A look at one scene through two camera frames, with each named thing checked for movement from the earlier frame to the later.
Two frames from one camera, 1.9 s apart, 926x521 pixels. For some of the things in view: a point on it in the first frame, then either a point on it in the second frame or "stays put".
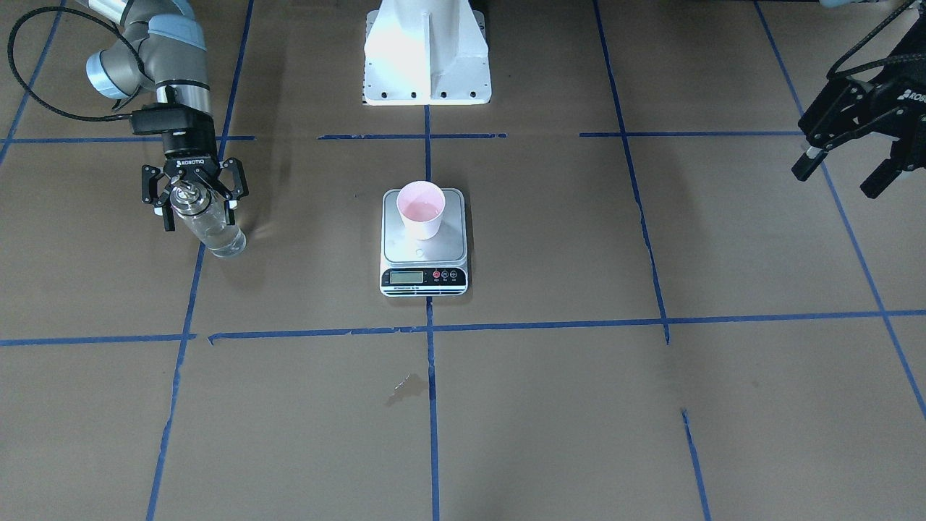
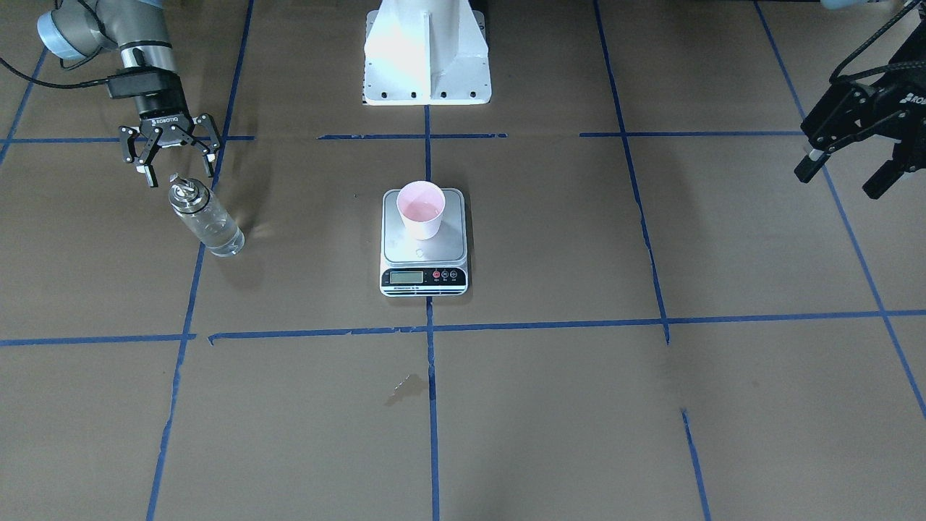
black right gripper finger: [155, 185] → [143, 161]
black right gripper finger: [232, 197] → [208, 148]
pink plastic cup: [421, 204] stays put
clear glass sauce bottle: [196, 205] stays put
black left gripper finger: [807, 163] stays put
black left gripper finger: [880, 178] stays put
